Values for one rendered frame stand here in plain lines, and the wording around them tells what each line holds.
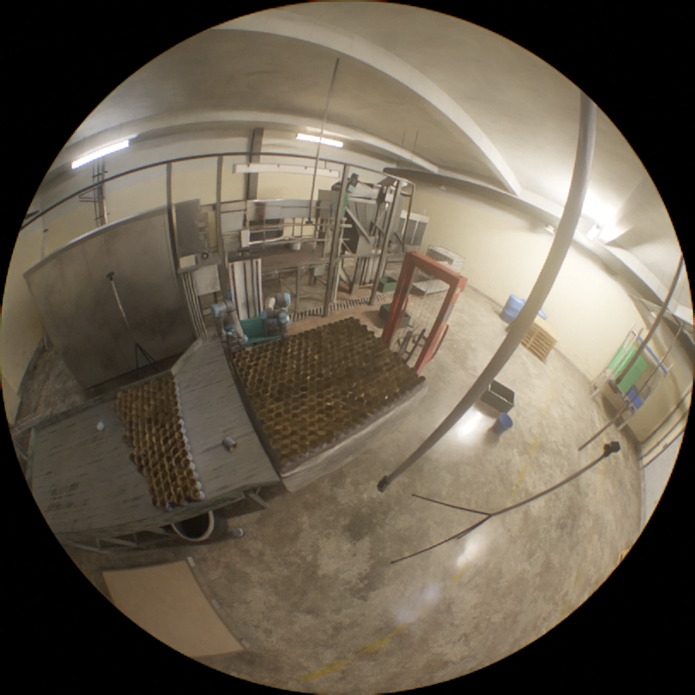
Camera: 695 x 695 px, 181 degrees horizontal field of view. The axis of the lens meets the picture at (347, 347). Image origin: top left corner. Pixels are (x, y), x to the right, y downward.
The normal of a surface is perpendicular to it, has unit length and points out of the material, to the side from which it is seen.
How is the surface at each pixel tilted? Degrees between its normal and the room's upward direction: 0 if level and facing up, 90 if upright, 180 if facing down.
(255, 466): 0
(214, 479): 0
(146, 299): 90
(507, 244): 90
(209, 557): 0
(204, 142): 90
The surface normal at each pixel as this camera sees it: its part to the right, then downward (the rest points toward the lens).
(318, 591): 0.15, -0.75
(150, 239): 0.58, 0.59
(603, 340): -0.80, 0.29
